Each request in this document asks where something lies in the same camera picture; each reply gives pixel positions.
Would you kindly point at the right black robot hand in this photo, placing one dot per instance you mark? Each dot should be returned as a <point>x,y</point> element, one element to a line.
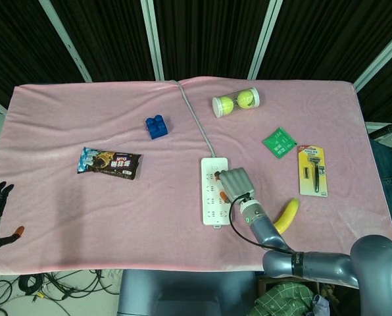
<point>237,182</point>

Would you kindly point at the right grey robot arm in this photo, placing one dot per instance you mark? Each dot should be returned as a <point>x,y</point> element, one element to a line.
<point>314,263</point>

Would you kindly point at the white power strip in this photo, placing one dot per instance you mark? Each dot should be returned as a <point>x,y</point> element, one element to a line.
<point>210,204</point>

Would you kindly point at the green sachet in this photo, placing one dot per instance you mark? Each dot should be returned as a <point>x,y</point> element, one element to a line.
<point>279,142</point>

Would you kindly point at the yellow banana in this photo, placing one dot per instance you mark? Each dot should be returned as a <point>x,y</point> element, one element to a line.
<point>288,215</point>

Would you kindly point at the yellow razor blister pack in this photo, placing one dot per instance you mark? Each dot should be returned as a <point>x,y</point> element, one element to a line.
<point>309,171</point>

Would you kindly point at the clear tennis ball tube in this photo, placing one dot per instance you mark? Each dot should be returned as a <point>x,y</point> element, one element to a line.
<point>216,107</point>

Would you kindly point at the plain yellow tennis ball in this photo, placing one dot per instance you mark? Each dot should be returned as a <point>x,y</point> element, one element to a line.
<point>226,104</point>

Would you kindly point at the printed yellow tennis ball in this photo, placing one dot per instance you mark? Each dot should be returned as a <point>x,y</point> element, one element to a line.
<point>245,99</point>

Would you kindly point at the blue building block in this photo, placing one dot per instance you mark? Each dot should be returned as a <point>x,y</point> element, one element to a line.
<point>157,127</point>

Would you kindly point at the grey robot torso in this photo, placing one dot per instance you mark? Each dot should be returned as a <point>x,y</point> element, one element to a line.
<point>183,293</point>

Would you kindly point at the pink blanket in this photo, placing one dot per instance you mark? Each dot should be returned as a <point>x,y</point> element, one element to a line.
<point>117,214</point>

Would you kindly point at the brown chocolate snack packet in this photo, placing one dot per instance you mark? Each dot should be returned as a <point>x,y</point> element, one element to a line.
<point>112,163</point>

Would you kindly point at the green checkered cloth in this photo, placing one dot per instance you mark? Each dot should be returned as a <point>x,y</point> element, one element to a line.
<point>281,301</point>

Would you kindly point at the black pleated curtain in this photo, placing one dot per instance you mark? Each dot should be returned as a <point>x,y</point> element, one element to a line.
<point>209,36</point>

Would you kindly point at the dark blue clothing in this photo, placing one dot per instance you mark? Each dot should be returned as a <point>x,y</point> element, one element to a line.
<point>388,177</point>

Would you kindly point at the white frame post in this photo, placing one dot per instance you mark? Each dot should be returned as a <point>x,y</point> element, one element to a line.
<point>67,41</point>
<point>265,39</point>
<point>380,59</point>
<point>153,39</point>

